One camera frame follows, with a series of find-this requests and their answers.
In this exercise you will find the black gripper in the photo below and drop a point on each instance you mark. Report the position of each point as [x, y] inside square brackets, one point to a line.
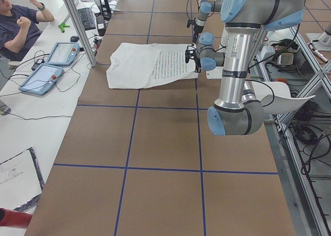
[197, 29]
[197, 57]

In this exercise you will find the white plastic chair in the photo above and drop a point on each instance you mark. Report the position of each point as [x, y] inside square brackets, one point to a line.
[275, 97]

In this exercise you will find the black computer mouse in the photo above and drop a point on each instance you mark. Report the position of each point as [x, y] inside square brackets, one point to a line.
[74, 39]

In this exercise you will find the blue teach pendant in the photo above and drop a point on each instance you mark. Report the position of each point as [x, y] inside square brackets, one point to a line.
[63, 54]
[42, 79]

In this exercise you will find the white foil-edged package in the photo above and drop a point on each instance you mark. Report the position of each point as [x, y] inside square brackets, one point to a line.
[21, 181]

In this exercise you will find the aluminium frame post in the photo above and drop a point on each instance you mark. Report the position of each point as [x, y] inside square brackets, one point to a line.
[71, 7]

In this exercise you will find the seated person dark shirt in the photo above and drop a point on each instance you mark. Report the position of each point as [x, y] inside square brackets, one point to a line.
[19, 30]

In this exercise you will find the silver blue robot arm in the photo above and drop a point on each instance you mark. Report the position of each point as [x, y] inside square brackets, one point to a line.
[237, 111]
[205, 7]

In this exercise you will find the upper blue teach pendant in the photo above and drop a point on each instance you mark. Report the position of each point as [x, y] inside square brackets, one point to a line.
[63, 54]

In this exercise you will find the white printed t-shirt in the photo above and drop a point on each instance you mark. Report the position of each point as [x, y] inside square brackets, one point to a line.
[136, 66]

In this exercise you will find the lower blue teach pendant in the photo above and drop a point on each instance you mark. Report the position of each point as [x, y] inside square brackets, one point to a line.
[42, 79]

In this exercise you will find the green plastic tool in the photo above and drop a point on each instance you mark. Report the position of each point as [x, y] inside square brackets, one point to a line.
[63, 26]

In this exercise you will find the black keyboard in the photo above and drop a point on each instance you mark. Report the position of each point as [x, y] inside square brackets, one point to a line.
[87, 18]

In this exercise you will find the red cylinder object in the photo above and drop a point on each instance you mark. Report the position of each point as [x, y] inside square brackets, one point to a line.
[15, 219]

